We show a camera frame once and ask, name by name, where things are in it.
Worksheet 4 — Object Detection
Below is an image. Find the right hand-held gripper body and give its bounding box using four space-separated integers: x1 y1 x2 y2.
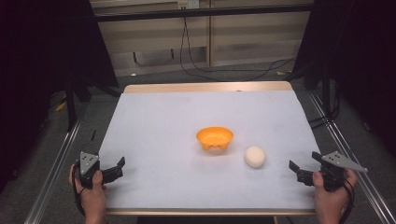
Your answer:
319 151 369 192

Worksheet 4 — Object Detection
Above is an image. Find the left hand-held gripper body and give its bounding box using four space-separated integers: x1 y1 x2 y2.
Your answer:
74 151 106 190

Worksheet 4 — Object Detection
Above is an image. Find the white round ball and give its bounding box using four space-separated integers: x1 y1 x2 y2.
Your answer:
244 145 267 169

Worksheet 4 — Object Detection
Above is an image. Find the orange plastic bowl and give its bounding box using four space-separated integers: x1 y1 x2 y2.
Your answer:
195 125 234 154

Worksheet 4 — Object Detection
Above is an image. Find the person's right hand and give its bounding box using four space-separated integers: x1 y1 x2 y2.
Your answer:
312 169 360 224

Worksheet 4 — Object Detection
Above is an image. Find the person's left hand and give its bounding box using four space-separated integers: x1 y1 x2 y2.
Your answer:
68 163 107 224

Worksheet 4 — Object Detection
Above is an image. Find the black metal stand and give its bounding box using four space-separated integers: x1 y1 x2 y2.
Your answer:
64 82 78 133

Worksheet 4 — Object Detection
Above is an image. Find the white table cloth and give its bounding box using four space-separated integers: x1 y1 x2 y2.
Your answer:
97 90 322 211

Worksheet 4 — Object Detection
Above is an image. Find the dark curtain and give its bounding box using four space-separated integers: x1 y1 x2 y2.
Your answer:
292 0 396 150
0 0 120 194

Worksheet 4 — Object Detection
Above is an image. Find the wooden table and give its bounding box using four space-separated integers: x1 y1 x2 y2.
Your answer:
105 80 318 217

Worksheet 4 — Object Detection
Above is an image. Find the black horizontal bar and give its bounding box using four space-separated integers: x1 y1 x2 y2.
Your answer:
93 4 313 22

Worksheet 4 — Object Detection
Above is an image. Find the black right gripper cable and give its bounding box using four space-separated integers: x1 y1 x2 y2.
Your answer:
339 177 357 224

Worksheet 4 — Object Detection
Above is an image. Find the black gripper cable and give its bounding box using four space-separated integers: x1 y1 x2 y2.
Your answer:
339 177 357 224
71 161 87 217

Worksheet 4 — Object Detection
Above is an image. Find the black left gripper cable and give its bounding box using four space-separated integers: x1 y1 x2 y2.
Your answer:
71 161 87 217

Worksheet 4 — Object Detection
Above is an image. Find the aluminium floor rail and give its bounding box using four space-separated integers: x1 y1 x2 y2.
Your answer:
307 91 396 224
23 119 82 224

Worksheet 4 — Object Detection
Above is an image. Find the black floor cable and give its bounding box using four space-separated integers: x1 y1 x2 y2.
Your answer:
178 17 297 82

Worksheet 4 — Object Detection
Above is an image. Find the white wall outlet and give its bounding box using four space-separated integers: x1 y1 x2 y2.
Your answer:
177 0 201 10

